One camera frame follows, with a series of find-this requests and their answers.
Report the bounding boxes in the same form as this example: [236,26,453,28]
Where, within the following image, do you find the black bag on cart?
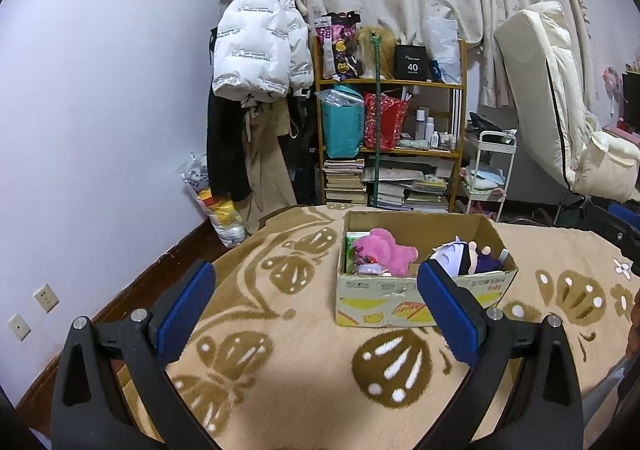
[467,113,501,131]

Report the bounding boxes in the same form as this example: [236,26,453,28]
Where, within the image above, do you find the white wall socket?
[33,283,60,313]
[7,314,32,342]

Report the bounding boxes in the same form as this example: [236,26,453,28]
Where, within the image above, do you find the pink desk fan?
[602,65,626,118]

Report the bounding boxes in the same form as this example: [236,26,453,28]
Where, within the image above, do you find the black hanging garment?
[206,25,252,203]

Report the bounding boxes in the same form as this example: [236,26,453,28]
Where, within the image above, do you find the clear plastic bag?
[424,16,462,85]

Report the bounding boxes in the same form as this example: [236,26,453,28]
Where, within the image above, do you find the blonde wig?
[354,26,396,80]

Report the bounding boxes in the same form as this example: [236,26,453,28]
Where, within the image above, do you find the white rolling cart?
[459,129,518,221]

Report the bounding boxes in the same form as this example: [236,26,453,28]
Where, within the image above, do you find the black metal frame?
[552,190,613,231]

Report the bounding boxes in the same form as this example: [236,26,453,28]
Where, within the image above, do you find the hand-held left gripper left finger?
[50,259,217,450]

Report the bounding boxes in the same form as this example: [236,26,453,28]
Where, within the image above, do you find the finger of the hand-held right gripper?
[592,200,640,277]

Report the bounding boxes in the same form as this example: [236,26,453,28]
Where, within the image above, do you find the cream recliner chair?
[494,1,640,203]

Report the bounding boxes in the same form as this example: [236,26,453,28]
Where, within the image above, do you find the plastic bag of toys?
[180,153,248,248]

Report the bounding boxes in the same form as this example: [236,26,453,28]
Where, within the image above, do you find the green pole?
[367,33,396,208]

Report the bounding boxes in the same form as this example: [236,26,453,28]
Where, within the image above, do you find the green packet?
[345,230,373,273]

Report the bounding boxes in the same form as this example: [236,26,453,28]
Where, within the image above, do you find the pink plush toy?
[352,227,420,277]

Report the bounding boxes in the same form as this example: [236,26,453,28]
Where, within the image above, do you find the stack of books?
[322,157,453,213]

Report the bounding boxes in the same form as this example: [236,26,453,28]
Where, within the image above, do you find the red patterned bag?
[362,91,412,151]

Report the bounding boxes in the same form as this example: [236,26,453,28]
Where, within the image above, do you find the cardboard box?
[334,210,519,328]

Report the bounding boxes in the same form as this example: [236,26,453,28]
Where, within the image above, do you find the black and pink printed bag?
[314,13,362,81]

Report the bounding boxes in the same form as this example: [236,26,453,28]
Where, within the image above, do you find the black hanging bag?
[287,93,326,206]

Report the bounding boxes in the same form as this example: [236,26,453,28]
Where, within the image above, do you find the beige printed blanket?
[115,203,640,450]

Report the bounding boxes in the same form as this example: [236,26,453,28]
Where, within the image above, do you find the wooden shelf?
[311,33,468,213]

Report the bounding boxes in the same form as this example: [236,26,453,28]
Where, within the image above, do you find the folded blue cloth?
[460,165,503,193]

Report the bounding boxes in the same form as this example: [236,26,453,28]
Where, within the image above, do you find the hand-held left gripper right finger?
[417,260,585,450]

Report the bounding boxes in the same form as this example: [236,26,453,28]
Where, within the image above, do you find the purple haired doll plush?
[430,236,513,278]

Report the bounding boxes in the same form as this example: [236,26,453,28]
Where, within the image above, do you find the beige pants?
[241,98,298,233]

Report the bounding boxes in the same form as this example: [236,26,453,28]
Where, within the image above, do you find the white puffer jacket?
[211,0,315,104]

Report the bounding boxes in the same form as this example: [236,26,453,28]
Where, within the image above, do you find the black box with white print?
[393,44,428,81]

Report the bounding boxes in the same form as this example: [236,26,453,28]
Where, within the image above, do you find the teal bag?
[320,85,366,158]

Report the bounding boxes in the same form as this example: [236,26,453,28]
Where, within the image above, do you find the group of cosmetic bottles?
[415,108,458,151]

